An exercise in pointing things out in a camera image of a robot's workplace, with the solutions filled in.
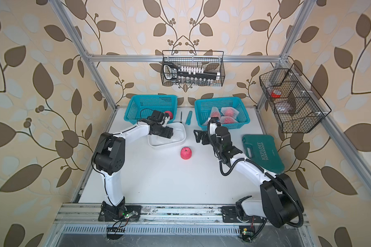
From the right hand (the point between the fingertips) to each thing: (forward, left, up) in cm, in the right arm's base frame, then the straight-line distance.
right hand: (201, 130), depth 85 cm
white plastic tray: (+7, +14, -16) cm, 22 cm away
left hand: (+9, +22, -11) cm, 27 cm away
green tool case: (-6, -38, -14) cm, 40 cm away
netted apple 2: (+24, -22, -11) cm, 34 cm away
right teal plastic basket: (+32, -4, -14) cm, 35 cm away
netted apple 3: (+23, -12, -11) cm, 28 cm away
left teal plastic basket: (+37, +45, -16) cm, 60 cm away
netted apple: (-7, +9, -13) cm, 17 cm away
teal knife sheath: (+22, +8, -17) cm, 29 cm away
